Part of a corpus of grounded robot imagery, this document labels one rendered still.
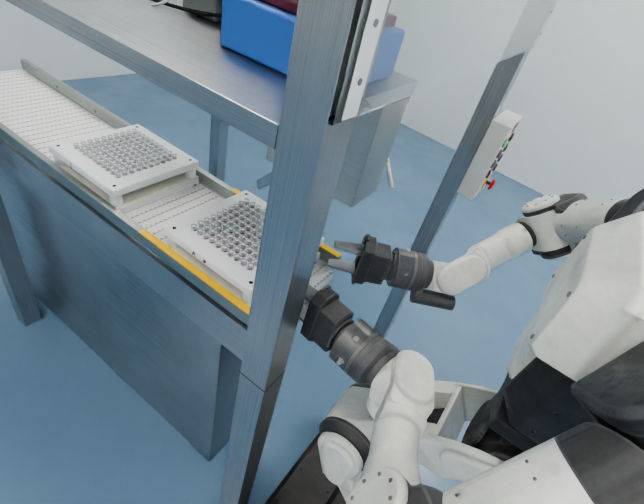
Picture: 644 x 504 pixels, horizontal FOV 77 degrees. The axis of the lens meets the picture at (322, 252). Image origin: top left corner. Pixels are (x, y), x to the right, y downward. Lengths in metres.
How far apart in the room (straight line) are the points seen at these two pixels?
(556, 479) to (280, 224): 0.37
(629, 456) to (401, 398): 0.30
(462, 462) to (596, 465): 0.41
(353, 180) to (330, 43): 0.39
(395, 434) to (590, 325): 0.27
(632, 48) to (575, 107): 0.49
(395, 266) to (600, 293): 0.46
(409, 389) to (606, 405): 0.28
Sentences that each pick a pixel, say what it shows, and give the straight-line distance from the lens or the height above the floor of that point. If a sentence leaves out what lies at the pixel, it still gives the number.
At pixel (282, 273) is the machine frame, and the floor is 1.08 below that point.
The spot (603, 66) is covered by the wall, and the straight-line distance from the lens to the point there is 3.91.
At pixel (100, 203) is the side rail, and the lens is 1.03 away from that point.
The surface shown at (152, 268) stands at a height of 0.79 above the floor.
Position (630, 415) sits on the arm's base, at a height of 1.22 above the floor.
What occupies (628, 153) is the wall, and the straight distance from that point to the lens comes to 3.98.
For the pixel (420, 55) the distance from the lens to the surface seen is 0.56.
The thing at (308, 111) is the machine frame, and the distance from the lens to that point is 0.44.
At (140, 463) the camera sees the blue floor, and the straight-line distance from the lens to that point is 1.59.
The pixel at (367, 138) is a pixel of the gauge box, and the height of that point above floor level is 1.18.
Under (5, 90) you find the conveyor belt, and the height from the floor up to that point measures 0.83.
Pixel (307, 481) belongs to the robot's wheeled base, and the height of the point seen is 0.19.
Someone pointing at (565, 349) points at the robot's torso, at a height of 1.15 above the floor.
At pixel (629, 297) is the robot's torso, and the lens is 0.51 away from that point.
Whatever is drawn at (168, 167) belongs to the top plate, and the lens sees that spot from 1.09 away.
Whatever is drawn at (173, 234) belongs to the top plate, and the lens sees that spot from 0.88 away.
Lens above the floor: 1.45
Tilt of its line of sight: 39 degrees down
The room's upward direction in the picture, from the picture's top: 16 degrees clockwise
